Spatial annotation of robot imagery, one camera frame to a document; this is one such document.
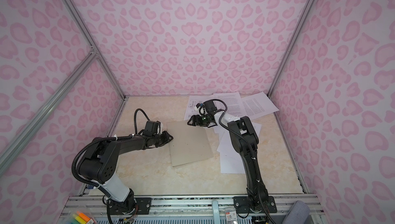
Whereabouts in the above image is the translucent beige file folder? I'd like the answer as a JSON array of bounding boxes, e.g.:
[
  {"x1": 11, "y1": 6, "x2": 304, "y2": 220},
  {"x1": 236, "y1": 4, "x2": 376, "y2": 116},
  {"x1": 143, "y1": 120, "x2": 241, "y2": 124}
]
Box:
[{"x1": 167, "y1": 121, "x2": 214, "y2": 167}]

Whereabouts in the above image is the highlighter marker pack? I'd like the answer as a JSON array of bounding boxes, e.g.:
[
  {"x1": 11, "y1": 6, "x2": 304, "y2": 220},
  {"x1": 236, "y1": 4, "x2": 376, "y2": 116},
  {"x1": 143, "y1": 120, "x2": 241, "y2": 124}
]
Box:
[{"x1": 67, "y1": 211, "x2": 96, "y2": 224}]

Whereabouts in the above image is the diagonal aluminium frame bar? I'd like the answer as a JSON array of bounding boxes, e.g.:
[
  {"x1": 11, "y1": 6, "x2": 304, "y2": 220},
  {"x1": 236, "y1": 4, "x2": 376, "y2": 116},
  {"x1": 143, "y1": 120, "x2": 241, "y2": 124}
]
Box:
[{"x1": 1, "y1": 50, "x2": 97, "y2": 175}]

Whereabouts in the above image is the corner aluminium post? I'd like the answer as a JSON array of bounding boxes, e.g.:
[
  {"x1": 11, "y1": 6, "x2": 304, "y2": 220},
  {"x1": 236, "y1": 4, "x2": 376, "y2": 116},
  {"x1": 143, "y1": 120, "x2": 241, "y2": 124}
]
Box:
[
  {"x1": 61, "y1": 0, "x2": 127, "y2": 100},
  {"x1": 267, "y1": 0, "x2": 318, "y2": 99}
]

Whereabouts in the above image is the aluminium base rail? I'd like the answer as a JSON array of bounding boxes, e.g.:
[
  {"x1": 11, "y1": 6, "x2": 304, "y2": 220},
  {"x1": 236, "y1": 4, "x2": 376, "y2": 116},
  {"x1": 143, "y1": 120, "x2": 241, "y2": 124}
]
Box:
[{"x1": 57, "y1": 193, "x2": 329, "y2": 224}]

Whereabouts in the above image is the blank white paper sheet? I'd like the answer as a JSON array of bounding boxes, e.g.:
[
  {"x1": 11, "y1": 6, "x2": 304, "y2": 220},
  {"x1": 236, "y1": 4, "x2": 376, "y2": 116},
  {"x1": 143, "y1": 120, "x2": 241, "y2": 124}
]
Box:
[{"x1": 214, "y1": 125, "x2": 245, "y2": 174}]

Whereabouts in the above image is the right printed text sheet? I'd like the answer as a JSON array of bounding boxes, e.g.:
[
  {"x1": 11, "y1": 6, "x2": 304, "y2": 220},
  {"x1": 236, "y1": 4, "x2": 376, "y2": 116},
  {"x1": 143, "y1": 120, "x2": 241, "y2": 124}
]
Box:
[{"x1": 241, "y1": 92, "x2": 279, "y2": 120}]

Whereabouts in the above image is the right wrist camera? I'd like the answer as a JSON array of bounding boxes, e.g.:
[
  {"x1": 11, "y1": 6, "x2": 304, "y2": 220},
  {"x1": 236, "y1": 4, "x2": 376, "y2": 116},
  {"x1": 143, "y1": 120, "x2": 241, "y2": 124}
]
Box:
[{"x1": 195, "y1": 100, "x2": 218, "y2": 116}]

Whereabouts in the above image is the grey foam roll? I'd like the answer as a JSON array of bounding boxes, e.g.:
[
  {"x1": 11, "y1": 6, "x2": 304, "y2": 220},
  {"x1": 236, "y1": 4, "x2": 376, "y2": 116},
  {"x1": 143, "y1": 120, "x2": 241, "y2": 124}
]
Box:
[{"x1": 282, "y1": 200, "x2": 310, "y2": 224}]

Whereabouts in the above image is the technical drawing paper sheet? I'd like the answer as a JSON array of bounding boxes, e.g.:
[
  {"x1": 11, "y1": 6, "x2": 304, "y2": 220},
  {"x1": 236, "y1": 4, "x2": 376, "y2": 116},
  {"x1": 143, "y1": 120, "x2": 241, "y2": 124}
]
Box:
[{"x1": 184, "y1": 96, "x2": 208, "y2": 121}]

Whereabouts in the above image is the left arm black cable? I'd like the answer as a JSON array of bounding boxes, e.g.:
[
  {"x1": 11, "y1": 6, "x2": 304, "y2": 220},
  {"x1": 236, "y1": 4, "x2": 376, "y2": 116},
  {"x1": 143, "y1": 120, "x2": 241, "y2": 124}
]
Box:
[{"x1": 133, "y1": 108, "x2": 151, "y2": 136}]

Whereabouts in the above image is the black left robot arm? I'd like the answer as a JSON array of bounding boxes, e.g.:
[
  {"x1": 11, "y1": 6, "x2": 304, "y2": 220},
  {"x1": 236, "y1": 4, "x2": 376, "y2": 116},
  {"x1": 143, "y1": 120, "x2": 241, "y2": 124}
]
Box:
[{"x1": 71, "y1": 131, "x2": 173, "y2": 215}]

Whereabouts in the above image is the right corner aluminium post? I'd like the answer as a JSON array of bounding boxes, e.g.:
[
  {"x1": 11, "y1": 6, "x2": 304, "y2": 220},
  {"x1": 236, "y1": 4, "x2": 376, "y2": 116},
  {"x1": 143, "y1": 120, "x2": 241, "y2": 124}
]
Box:
[{"x1": 267, "y1": 0, "x2": 318, "y2": 99}]

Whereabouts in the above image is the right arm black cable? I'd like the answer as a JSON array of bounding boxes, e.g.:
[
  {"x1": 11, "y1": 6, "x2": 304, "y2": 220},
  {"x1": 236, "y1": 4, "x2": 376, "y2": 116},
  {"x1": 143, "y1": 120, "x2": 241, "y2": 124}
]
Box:
[{"x1": 197, "y1": 98, "x2": 247, "y2": 151}]

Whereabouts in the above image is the left corner aluminium post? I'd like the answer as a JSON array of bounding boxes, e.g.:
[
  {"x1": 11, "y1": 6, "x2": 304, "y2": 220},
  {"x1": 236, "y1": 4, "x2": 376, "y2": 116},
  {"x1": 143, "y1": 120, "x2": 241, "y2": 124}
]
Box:
[{"x1": 61, "y1": 0, "x2": 127, "y2": 100}]

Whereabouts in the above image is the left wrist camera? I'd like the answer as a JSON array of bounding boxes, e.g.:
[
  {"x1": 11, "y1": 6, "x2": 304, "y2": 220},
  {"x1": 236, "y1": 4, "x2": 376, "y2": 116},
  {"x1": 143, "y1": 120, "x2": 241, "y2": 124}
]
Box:
[{"x1": 143, "y1": 120, "x2": 161, "y2": 137}]

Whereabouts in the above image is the central printed text sheet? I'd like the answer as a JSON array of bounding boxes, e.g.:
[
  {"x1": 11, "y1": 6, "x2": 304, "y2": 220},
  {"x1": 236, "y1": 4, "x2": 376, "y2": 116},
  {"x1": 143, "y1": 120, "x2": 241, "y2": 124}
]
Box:
[{"x1": 211, "y1": 92, "x2": 246, "y2": 126}]

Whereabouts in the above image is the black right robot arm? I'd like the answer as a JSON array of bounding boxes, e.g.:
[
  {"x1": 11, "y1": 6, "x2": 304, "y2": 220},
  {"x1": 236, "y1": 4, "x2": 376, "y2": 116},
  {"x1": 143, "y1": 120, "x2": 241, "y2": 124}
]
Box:
[{"x1": 187, "y1": 111, "x2": 277, "y2": 214}]

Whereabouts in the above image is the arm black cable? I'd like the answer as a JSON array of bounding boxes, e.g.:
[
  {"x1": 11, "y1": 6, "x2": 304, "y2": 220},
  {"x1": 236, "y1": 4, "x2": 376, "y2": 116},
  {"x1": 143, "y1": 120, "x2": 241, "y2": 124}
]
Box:
[
  {"x1": 197, "y1": 98, "x2": 247, "y2": 151},
  {"x1": 133, "y1": 108, "x2": 151, "y2": 136}
]

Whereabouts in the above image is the small labelled plastic bag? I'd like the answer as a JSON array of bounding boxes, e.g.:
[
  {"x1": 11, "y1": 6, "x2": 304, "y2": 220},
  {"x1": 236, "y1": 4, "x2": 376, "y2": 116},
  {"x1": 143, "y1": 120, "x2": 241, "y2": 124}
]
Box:
[{"x1": 224, "y1": 207, "x2": 238, "y2": 224}]

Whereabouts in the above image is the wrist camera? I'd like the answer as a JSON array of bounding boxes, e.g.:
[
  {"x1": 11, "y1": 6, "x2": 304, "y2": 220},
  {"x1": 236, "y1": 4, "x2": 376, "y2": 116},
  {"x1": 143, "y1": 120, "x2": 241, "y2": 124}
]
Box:
[
  {"x1": 143, "y1": 120, "x2": 161, "y2": 137},
  {"x1": 195, "y1": 100, "x2": 218, "y2": 116}
]

